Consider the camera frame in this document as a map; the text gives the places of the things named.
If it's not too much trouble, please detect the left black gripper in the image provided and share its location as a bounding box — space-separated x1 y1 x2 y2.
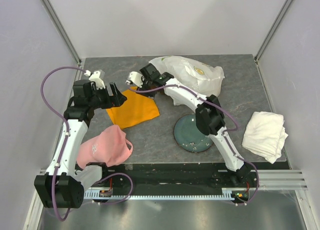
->
88 82 127 110

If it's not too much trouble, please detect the white plastic bag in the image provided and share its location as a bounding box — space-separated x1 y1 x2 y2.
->
149 55 225 97

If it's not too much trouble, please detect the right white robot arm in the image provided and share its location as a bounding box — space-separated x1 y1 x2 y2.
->
136 63 250 187

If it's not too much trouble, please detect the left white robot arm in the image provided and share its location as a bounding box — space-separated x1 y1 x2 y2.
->
34 80 127 209

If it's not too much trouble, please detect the orange cloth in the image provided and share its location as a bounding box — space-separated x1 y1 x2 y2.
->
106 87 160 130

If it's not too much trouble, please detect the pink cap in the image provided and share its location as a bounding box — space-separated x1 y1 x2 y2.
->
76 125 134 169

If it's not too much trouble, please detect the blue ceramic plate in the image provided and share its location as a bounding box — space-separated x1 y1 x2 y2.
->
173 114 214 153

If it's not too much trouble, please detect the white folded towel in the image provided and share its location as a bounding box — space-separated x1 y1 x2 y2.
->
241 111 288 164

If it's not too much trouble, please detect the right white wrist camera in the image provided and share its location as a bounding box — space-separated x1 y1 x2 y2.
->
125 71 144 88

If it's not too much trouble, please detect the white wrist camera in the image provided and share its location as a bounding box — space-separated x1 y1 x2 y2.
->
125 71 144 88
84 69 106 90

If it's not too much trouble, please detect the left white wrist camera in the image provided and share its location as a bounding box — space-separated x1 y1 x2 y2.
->
84 69 106 90

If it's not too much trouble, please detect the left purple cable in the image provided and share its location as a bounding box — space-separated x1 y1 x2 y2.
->
41 66 87 222

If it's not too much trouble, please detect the purple cable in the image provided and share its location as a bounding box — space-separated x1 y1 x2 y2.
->
41 66 87 222
136 86 260 206

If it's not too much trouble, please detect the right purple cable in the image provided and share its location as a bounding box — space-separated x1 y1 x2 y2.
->
136 86 260 206

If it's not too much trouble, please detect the left aluminium frame post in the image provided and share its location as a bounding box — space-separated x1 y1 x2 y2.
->
40 0 82 66

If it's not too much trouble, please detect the aluminium frame post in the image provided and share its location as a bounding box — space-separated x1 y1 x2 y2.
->
40 0 82 66
254 0 295 63

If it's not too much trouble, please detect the slotted cable duct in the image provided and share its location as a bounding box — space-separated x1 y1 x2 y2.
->
84 189 235 201

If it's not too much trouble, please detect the right aluminium frame post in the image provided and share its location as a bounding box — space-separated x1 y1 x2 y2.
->
254 0 295 63

